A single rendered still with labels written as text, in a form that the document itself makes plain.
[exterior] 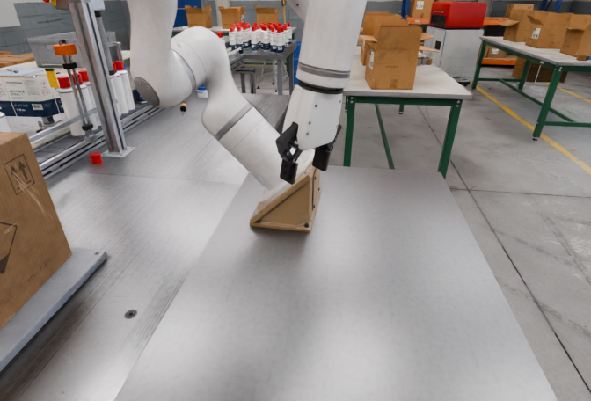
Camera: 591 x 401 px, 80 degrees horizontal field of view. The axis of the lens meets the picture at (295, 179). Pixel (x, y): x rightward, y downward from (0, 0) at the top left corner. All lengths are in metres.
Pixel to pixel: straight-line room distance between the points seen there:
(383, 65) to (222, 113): 1.69
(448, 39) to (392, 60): 3.81
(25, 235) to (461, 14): 5.98
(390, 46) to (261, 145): 1.66
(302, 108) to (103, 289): 0.51
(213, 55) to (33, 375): 0.67
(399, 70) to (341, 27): 1.90
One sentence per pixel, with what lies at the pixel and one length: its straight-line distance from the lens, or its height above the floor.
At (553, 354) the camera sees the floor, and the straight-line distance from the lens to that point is 1.96.
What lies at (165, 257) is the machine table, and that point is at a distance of 0.82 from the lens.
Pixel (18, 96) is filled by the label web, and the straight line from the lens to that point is 1.68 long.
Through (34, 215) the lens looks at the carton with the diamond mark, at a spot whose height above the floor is 0.98.
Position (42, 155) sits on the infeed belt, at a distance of 1.37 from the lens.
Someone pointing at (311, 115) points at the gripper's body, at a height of 1.16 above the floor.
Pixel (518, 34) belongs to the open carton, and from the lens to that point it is 5.62.
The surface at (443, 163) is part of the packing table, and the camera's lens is 2.64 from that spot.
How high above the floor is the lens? 1.33
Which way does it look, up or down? 28 degrees down
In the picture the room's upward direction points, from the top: straight up
